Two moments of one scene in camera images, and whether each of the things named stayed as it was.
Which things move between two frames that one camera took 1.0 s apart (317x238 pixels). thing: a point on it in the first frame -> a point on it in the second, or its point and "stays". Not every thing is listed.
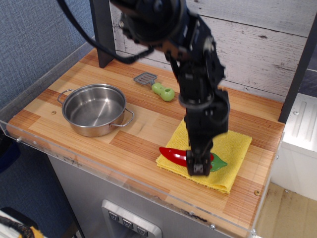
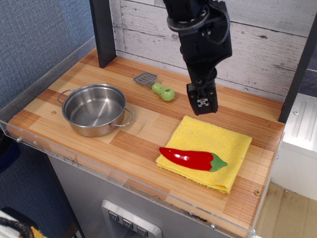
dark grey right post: x=300 y=71 stays
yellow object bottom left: x=37 y=233 stays
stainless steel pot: x=92 y=109 stays
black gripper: x=204 y=123 -> x=205 y=47
